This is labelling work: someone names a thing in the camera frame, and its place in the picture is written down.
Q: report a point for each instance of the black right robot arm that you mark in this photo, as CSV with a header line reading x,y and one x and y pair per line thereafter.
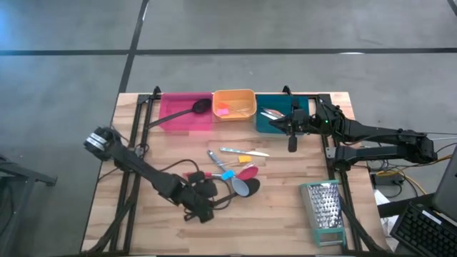
x,y
375,133

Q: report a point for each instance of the orange plastic bin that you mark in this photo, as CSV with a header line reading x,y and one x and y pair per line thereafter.
x,y
246,98

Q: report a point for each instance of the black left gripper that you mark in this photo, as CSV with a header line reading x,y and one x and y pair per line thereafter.
x,y
196,200

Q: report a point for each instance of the red silicone spoon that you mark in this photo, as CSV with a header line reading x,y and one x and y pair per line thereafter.
x,y
248,173

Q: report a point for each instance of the black slotted spoon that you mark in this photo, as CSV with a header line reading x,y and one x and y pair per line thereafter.
x,y
202,106

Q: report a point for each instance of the pink plastic bin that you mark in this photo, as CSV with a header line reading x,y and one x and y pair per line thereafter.
x,y
178,123

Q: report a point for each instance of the black side desk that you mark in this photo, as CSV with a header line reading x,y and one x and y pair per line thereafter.
x,y
403,207

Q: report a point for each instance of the black metal stand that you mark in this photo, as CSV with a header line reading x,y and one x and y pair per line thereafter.
x,y
21,175

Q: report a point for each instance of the black power strip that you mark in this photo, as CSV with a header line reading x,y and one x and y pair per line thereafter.
x,y
383,179

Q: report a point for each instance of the metal box grater teal trim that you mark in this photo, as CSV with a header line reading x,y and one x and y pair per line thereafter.
x,y
323,210

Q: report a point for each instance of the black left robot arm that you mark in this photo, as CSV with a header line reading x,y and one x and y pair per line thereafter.
x,y
143,167

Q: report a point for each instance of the black aluminium frame right arm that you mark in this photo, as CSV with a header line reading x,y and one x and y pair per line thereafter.
x,y
353,221

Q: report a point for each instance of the grey laptop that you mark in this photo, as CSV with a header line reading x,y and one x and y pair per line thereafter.
x,y
448,192

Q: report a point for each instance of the black aluminium frame left arm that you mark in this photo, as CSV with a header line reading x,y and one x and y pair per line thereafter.
x,y
129,221

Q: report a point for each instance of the grey metal bracket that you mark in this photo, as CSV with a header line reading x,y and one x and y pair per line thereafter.
x,y
330,152

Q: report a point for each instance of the black computer keyboard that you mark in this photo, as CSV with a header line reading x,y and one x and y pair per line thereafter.
x,y
425,232

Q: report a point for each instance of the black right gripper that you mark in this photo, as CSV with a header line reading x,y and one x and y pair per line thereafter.
x,y
303,123

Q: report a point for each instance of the teal plastic bin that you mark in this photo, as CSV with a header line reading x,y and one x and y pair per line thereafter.
x,y
264,126

